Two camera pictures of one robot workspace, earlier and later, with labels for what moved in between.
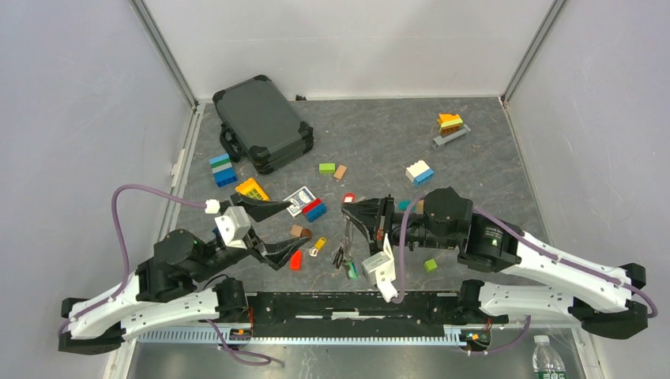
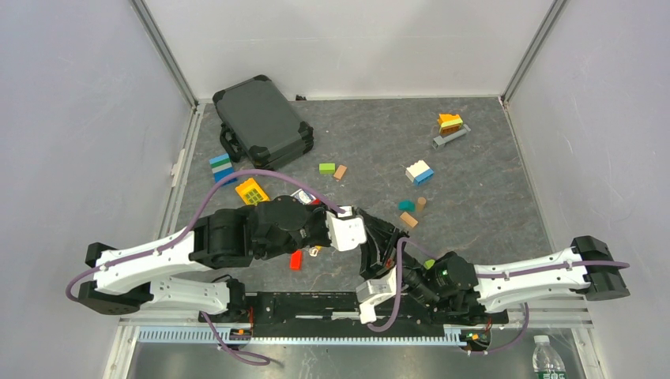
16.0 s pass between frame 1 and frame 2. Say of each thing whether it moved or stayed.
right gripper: moved
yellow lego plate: stayed
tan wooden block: stayed
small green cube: stayed
